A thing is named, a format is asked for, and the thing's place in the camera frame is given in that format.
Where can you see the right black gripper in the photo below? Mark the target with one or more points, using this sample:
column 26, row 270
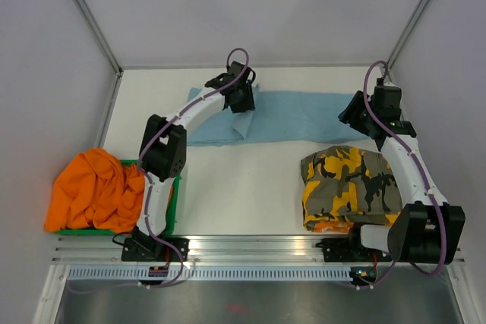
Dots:
column 356, row 102

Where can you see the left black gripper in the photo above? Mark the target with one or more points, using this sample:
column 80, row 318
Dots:
column 250, row 104

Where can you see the light blue trousers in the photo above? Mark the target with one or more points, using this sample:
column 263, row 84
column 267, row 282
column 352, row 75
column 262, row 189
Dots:
column 280, row 116

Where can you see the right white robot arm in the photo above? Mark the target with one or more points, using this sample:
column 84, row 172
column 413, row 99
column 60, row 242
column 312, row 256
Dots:
column 428, row 228

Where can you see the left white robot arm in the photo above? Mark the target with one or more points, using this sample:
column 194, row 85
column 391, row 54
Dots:
column 163, row 152

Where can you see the camouflage folded trousers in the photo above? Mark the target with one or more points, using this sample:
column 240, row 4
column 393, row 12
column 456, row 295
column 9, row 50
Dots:
column 348, row 184

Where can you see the orange patterned folded trousers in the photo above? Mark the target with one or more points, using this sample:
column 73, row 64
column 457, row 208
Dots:
column 330, row 227

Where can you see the green plastic bin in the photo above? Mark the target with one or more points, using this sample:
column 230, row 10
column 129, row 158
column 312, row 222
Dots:
column 170, row 215

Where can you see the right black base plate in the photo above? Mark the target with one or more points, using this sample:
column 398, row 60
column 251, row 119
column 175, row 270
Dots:
column 343, row 250

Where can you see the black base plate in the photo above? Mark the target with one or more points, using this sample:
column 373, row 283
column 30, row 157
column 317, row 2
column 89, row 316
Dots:
column 343, row 250
column 174, row 250

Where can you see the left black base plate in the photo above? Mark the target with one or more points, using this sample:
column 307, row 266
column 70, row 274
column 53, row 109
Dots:
column 174, row 250

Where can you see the aluminium mounting rail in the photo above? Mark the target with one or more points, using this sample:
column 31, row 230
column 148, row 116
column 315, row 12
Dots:
column 281, row 250

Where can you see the slotted white cable duct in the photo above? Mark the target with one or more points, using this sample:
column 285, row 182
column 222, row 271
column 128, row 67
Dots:
column 212, row 273

